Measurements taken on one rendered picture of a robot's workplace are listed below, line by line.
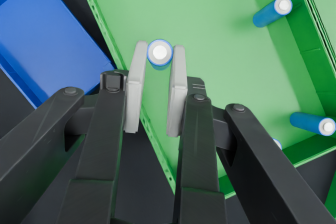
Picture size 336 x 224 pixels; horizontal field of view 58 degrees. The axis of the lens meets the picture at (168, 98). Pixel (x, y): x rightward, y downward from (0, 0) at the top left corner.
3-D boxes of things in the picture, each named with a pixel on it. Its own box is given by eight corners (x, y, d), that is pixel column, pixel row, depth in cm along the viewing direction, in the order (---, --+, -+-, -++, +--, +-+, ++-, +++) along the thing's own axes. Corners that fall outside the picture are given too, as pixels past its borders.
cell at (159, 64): (174, 65, 27) (178, 59, 20) (155, 74, 27) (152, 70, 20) (165, 46, 27) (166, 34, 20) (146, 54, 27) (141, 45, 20)
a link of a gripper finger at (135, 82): (137, 134, 16) (122, 133, 16) (144, 80, 22) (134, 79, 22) (141, 83, 15) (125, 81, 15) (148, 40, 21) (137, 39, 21)
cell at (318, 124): (307, 123, 36) (340, 131, 29) (293, 129, 36) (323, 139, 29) (301, 109, 36) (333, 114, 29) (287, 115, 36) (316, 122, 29)
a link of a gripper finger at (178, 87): (172, 86, 15) (187, 88, 15) (174, 43, 21) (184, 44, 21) (165, 137, 16) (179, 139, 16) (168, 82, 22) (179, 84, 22)
